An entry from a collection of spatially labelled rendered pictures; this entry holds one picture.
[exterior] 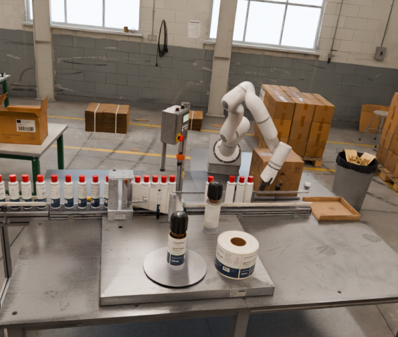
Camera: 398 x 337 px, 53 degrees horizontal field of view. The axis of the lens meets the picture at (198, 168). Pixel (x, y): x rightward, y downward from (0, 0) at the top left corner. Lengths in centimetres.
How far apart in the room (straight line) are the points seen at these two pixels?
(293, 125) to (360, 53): 289
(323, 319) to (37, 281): 182
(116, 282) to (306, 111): 429
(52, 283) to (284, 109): 425
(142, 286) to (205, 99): 616
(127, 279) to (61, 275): 32
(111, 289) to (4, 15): 686
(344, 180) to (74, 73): 528
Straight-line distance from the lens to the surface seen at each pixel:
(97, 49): 781
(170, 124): 232
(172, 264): 196
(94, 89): 796
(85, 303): 190
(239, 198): 257
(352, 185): 471
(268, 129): 244
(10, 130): 374
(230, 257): 193
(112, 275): 196
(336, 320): 299
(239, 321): 203
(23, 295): 199
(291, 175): 287
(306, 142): 586
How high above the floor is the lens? 210
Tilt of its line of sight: 23 degrees down
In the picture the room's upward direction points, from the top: 6 degrees clockwise
